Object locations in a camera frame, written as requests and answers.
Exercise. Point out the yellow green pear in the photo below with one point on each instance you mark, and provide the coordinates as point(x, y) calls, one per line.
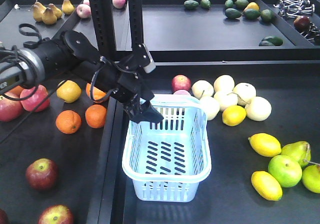
point(300, 151)

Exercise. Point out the small orange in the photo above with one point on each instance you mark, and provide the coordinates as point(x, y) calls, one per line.
point(96, 115)
point(68, 122)

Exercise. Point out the dark red apple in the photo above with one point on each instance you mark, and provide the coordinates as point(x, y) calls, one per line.
point(42, 174)
point(57, 214)

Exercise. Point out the red apple near white pears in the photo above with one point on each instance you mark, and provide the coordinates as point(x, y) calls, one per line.
point(180, 82)

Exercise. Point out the pink red apple right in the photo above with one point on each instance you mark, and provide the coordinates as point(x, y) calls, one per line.
point(30, 103)

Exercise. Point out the pink green peach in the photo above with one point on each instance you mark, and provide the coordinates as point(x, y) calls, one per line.
point(182, 92)

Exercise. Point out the yellow orange citrus fruit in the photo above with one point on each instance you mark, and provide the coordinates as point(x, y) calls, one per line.
point(68, 91)

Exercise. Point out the pink red apple left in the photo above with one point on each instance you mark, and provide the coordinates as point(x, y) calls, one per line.
point(10, 109)

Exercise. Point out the yellow lemon upper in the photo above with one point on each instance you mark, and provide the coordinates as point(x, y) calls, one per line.
point(265, 144)

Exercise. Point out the small orange lower right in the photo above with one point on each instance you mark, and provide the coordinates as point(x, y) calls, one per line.
point(96, 115)

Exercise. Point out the light blue plastic basket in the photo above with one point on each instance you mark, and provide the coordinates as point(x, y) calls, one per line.
point(167, 161)

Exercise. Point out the dark red apple upper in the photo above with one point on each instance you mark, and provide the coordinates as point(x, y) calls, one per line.
point(42, 174)

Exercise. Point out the green apple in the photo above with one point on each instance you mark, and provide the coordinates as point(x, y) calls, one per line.
point(285, 170)

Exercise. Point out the pink red apple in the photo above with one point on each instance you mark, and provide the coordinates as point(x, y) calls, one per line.
point(30, 103)
point(10, 109)

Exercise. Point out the dark red apple lower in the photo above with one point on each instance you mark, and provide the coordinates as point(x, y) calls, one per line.
point(57, 214)

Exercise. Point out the small orange lower left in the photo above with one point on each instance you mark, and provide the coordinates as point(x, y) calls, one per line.
point(68, 122)

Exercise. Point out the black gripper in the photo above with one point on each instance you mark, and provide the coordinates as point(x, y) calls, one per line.
point(136, 95)

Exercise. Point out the large orange right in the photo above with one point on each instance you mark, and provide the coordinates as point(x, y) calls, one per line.
point(97, 96)

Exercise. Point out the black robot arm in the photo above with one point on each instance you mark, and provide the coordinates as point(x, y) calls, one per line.
point(39, 61)

